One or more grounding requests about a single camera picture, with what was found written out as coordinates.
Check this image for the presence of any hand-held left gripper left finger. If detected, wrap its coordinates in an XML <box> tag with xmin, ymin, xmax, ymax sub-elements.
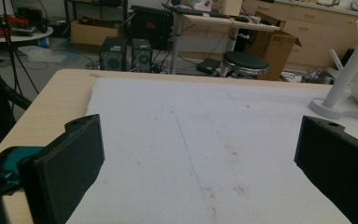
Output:
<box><xmin>18</xmin><ymin>113</ymin><xmax>105</xmax><ymax>224</ymax></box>

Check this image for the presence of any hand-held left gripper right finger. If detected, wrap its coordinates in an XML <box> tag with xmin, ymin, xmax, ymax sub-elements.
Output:
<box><xmin>294</xmin><ymin>115</ymin><xmax>358</xmax><ymax>224</ymax></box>

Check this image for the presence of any white mug tree stand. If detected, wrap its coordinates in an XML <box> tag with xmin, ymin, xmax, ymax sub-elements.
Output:
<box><xmin>308</xmin><ymin>15</ymin><xmax>358</xmax><ymax>125</ymax></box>

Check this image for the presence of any large brown cardboard box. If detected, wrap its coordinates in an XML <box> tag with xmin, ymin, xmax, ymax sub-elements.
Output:
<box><xmin>245</xmin><ymin>11</ymin><xmax>302</xmax><ymax>82</ymax></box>

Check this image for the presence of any wooden drawer cabinet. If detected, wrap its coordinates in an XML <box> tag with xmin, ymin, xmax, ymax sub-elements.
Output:
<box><xmin>241</xmin><ymin>0</ymin><xmax>358</xmax><ymax>71</ymax></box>

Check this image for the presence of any black round stool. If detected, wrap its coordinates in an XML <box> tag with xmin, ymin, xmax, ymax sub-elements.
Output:
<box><xmin>218</xmin><ymin>50</ymin><xmax>269</xmax><ymax>78</ymax></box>

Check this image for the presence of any white table mat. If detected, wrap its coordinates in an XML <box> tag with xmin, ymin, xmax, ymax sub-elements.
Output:
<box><xmin>65</xmin><ymin>77</ymin><xmax>358</xmax><ymax>224</ymax></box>

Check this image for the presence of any open flat cardboard box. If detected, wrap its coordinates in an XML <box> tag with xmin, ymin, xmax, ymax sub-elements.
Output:
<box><xmin>70</xmin><ymin>16</ymin><xmax>129</xmax><ymax>47</ymax></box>

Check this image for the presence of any round white side table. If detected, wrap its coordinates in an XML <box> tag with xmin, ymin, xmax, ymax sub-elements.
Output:
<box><xmin>0</xmin><ymin>25</ymin><xmax>54</xmax><ymax>43</ymax></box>

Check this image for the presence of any small black floor box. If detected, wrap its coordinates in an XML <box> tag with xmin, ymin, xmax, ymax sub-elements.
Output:
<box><xmin>196</xmin><ymin>57</ymin><xmax>222</xmax><ymax>76</ymax></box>

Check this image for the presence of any black equipment case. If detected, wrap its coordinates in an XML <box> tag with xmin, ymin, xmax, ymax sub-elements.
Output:
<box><xmin>127</xmin><ymin>5</ymin><xmax>174</xmax><ymax>50</ymax></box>

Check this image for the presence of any light wooden desk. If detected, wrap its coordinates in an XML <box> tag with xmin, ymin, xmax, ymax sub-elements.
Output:
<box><xmin>162</xmin><ymin>3</ymin><xmax>282</xmax><ymax>75</ymax></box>

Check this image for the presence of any bundle of black cables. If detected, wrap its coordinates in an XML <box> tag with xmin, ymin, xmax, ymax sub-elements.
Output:
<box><xmin>0</xmin><ymin>0</ymin><xmax>41</xmax><ymax>162</ymax></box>

